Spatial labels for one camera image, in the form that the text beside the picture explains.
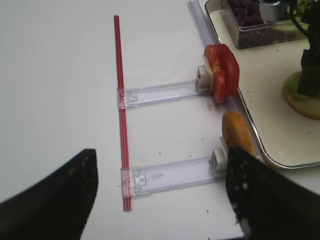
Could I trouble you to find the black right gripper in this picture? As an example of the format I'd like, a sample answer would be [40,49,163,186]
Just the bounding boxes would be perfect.
[298,0,320,96]

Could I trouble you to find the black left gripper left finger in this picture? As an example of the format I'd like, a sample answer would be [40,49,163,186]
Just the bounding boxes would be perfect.
[0,148,99,240]

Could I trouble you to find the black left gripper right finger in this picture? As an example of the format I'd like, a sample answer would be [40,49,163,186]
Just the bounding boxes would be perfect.
[225,147,320,240]

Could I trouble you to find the green lettuce leaf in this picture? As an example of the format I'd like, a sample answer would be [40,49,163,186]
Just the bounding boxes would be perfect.
[282,71,320,102]

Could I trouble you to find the rear red tomato slice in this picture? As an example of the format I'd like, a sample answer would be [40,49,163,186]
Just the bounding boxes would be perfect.
[204,44,226,104]

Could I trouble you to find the white pusher block tomato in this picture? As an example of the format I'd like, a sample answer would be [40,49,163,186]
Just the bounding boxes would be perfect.
[195,54,214,92]

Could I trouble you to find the clear pusher track tomato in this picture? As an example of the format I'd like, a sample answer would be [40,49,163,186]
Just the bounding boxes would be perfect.
[117,80,211,110]

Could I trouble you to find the bottom bun on tray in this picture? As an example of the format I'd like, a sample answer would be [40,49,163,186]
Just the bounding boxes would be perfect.
[282,90,320,120]

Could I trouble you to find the silver metal tray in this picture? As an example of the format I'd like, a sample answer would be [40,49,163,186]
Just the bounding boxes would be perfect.
[204,0,320,169]

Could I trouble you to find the white pusher block left bun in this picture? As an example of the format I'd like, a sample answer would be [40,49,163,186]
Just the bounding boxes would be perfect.
[209,136,229,177]

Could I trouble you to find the upright bun half left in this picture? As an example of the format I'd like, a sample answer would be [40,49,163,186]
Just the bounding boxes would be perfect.
[222,111,257,157]

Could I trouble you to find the clear plastic salad box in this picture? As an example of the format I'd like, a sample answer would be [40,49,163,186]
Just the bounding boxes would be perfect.
[220,0,306,49]

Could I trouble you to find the clear pusher track left bun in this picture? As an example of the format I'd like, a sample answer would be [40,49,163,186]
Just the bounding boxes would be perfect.
[120,157,225,199]

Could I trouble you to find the purple cabbage leaves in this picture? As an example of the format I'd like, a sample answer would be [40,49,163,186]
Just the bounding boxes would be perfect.
[228,0,264,27]

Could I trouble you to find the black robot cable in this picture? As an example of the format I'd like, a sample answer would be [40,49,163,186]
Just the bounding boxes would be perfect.
[286,0,311,37]

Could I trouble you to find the left red rail strip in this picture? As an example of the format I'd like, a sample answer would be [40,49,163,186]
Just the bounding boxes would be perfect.
[113,14,135,212]

